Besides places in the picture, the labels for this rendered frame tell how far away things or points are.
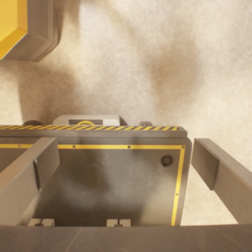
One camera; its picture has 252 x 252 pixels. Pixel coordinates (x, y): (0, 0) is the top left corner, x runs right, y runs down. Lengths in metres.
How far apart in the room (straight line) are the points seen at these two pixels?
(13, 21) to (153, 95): 0.56
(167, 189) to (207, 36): 0.64
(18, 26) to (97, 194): 0.52
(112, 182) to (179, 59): 0.57
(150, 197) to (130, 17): 0.68
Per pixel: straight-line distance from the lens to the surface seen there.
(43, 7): 0.71
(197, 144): 0.16
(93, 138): 0.52
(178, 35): 0.85
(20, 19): 0.57
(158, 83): 0.82
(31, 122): 0.81
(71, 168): 0.58
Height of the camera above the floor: 0.80
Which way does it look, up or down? 73 degrees down
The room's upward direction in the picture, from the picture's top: 175 degrees clockwise
